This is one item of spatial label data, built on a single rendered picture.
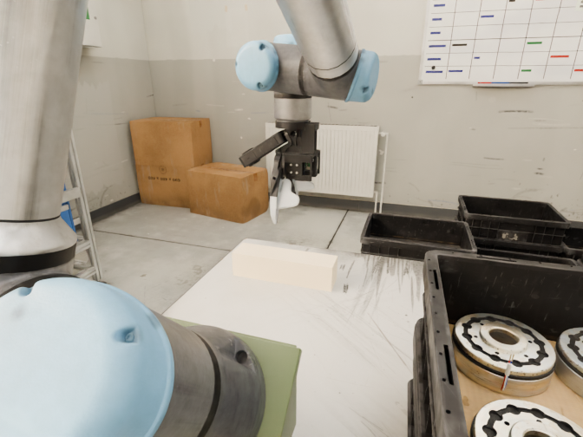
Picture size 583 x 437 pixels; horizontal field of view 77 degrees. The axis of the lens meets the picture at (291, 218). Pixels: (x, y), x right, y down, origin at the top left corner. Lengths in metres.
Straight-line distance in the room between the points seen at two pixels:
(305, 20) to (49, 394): 0.40
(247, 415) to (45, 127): 0.30
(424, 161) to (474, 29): 1.01
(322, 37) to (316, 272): 0.50
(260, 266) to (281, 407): 0.48
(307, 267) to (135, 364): 0.61
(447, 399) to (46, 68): 0.37
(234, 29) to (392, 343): 3.25
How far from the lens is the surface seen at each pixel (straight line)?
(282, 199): 0.73
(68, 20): 0.35
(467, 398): 0.46
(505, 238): 1.84
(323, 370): 0.64
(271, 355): 0.43
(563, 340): 0.54
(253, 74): 0.62
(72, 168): 2.21
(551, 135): 3.43
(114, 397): 0.24
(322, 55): 0.51
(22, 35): 0.33
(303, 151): 0.74
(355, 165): 3.24
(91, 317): 0.25
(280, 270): 0.84
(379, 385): 0.63
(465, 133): 3.31
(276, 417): 0.43
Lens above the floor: 1.14
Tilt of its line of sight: 21 degrees down
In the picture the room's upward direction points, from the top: straight up
